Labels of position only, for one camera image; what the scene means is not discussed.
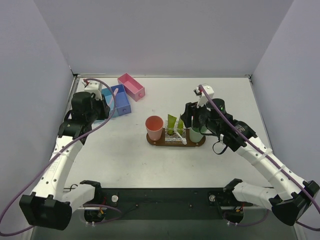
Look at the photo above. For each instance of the pink drawer box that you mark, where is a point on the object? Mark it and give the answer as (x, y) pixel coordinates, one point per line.
(132, 87)

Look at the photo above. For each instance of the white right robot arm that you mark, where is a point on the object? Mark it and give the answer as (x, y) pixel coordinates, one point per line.
(289, 196)

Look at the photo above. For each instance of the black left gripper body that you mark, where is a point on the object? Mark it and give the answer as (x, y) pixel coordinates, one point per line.
(100, 110)

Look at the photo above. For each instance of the pink plastic cup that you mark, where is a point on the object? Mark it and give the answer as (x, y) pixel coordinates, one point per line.
(154, 126)

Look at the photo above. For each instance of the blue compartment organizer box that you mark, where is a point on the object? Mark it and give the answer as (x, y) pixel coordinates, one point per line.
(123, 106)

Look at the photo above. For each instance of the clear textured plastic box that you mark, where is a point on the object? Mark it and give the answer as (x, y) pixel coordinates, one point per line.
(172, 139)

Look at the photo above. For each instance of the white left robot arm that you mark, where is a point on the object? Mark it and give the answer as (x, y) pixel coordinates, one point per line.
(48, 206)

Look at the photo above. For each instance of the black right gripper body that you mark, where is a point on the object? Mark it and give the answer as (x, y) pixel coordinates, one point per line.
(189, 115)

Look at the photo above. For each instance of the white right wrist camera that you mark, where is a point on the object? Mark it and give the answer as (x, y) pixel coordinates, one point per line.
(205, 93)

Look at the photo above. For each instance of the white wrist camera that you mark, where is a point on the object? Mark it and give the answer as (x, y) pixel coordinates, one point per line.
(205, 93)
(91, 85)

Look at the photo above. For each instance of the yellow green toothpaste tube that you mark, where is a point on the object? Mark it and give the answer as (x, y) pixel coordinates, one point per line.
(171, 121)
(180, 125)

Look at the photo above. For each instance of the pink white toothbrush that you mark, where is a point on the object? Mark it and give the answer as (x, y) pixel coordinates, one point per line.
(114, 96)

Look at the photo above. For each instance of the green plastic cup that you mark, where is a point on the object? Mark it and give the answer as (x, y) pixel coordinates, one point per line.
(196, 133)

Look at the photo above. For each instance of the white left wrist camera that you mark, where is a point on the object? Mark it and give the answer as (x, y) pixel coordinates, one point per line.
(91, 85)

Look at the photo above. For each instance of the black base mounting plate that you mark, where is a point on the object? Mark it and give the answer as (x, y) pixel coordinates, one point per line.
(164, 204)

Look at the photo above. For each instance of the oval wooden tray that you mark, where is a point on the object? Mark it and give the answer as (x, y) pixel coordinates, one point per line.
(161, 141)

